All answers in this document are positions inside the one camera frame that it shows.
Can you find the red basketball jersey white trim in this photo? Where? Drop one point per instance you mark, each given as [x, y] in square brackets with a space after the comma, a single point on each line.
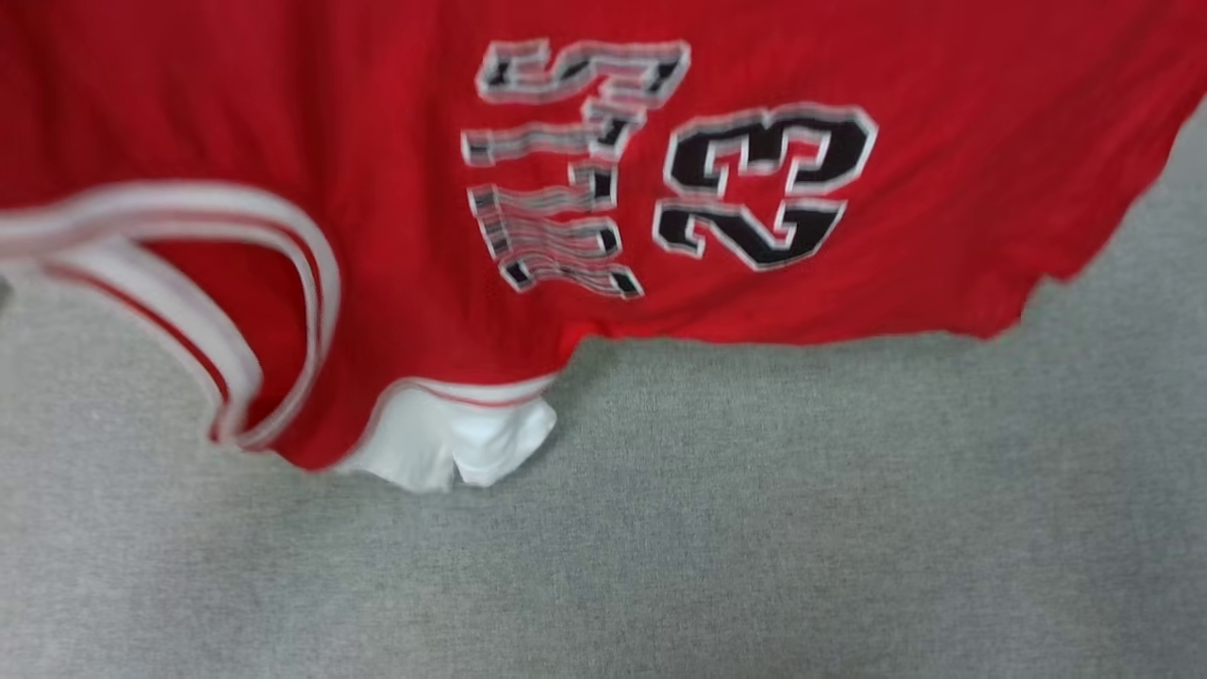
[377, 141]

